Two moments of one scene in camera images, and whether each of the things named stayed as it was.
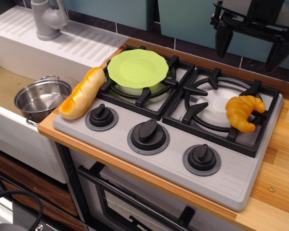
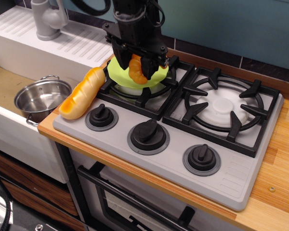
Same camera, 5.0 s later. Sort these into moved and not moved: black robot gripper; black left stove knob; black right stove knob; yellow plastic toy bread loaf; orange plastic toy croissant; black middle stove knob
Moved: black robot gripper; orange plastic toy croissant
Not moved: black left stove knob; black right stove knob; black middle stove knob; yellow plastic toy bread loaf
